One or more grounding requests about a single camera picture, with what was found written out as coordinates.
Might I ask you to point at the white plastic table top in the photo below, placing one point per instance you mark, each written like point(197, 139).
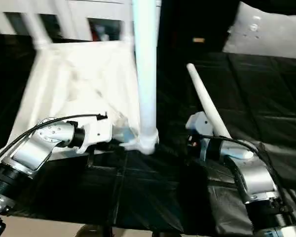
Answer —
point(76, 86)

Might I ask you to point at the white plastic table leg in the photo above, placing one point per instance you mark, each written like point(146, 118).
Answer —
point(127, 32)
point(37, 29)
point(145, 61)
point(207, 98)

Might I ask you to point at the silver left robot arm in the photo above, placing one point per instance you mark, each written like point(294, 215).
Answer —
point(39, 143)

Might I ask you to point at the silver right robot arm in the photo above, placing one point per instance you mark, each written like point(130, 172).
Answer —
point(256, 177)

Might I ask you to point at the black work mat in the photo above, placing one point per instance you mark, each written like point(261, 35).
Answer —
point(261, 98)

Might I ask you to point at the dark left robot foot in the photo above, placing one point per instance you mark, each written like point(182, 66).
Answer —
point(91, 231)

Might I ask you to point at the black box with gold label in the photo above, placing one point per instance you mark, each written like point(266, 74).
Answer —
point(187, 24)

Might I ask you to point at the white glass-door cabinet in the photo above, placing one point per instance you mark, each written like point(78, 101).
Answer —
point(74, 19)

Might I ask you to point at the grey cushion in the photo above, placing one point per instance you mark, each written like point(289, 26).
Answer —
point(273, 37)

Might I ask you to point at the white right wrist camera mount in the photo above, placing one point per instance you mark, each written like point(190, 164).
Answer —
point(199, 123)

